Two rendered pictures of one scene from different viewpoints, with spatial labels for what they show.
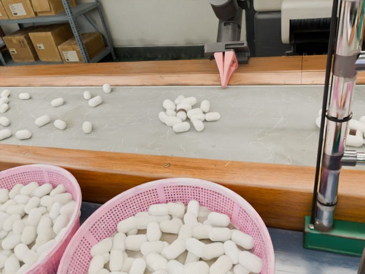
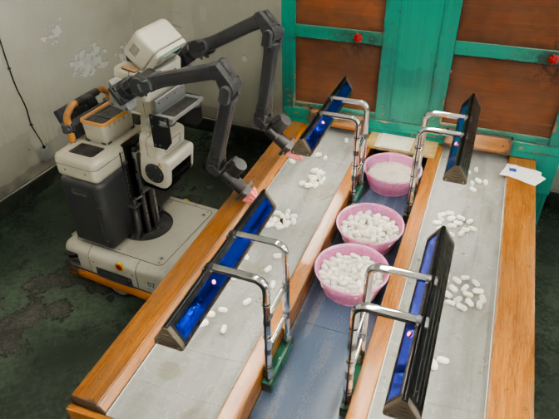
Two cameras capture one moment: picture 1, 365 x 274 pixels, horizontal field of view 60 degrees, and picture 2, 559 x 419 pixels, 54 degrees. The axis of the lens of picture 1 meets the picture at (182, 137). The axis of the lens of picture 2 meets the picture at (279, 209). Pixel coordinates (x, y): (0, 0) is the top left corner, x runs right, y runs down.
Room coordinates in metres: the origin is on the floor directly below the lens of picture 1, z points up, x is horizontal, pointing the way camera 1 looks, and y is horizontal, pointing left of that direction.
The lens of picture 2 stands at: (0.68, 1.74, 2.08)
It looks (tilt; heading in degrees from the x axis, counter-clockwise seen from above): 36 degrees down; 267
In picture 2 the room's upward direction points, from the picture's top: 1 degrees counter-clockwise
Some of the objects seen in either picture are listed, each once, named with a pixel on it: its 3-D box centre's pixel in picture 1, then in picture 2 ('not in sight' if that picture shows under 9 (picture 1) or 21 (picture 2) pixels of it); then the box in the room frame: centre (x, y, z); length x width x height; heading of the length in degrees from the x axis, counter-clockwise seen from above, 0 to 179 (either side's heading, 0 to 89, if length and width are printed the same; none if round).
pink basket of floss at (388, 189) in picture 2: not in sight; (391, 175); (0.06, -0.35, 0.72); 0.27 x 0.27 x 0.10
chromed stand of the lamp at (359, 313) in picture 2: not in sight; (386, 347); (0.35, 0.78, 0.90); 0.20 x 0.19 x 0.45; 66
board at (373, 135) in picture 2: not in sight; (401, 144); (-0.03, -0.55, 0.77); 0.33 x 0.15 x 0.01; 156
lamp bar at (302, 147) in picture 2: not in sight; (324, 112); (0.39, -0.31, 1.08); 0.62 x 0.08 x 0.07; 66
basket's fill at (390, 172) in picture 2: not in sight; (391, 178); (0.06, -0.35, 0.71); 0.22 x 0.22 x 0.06
